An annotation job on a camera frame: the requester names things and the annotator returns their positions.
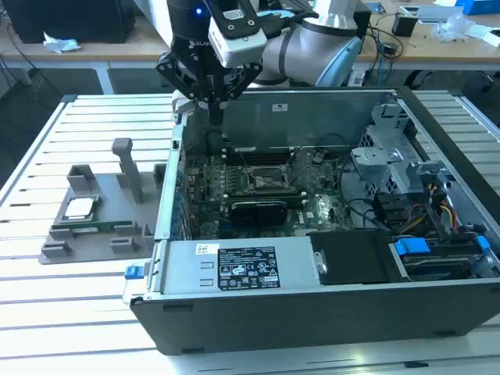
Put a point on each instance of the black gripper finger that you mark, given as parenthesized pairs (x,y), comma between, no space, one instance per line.
(172,70)
(250,76)

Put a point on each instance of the silver CPU green edge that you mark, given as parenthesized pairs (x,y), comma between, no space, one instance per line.
(80,209)

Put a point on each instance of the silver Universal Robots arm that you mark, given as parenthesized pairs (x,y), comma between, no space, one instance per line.
(297,43)

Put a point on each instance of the CPU socket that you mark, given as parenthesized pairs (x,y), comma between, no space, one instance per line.
(267,177)

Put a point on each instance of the large white box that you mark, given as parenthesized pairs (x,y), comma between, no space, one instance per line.
(158,9)

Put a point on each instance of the black computer tower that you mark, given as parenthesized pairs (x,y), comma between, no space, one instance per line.
(70,19)

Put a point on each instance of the black upright box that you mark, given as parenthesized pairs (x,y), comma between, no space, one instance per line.
(365,25)

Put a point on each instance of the black graphics card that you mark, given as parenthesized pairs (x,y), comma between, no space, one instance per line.
(258,213)

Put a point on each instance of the grey parts rack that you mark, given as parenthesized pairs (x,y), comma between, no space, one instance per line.
(105,191)

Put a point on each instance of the small black desk gadget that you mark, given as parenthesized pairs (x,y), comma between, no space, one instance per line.
(388,48)

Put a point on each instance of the small blue card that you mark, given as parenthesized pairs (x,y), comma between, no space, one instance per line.
(375,6)

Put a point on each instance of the green motherboard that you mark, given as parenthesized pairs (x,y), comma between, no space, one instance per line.
(324,207)

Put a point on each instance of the grey metal drive cage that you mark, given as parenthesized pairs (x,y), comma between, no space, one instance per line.
(375,164)

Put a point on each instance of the small black cube device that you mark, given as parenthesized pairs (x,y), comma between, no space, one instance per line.
(404,25)

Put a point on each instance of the green RAM stick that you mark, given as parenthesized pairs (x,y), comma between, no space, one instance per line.
(105,225)

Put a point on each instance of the silver power supply with label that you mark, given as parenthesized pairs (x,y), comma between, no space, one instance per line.
(187,269)

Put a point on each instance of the flat white box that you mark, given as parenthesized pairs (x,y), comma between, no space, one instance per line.
(441,15)

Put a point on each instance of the black plastic shroud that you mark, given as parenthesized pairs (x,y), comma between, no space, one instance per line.
(351,258)

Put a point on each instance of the clear plastic bag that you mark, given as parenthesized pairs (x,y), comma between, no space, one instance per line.
(453,27)

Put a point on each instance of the hard disk in blue carrier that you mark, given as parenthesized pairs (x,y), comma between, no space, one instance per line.
(412,247)

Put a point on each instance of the blue cardboard box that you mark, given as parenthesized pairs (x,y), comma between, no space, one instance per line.
(480,6)

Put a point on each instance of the white paper box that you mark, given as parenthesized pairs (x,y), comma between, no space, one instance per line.
(488,37)

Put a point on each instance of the black grey PC case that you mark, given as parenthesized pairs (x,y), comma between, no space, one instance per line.
(273,324)

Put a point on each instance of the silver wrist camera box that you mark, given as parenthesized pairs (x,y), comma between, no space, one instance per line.
(242,51)

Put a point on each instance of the wooden desk white frame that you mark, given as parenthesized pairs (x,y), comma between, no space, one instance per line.
(429,51)
(117,47)

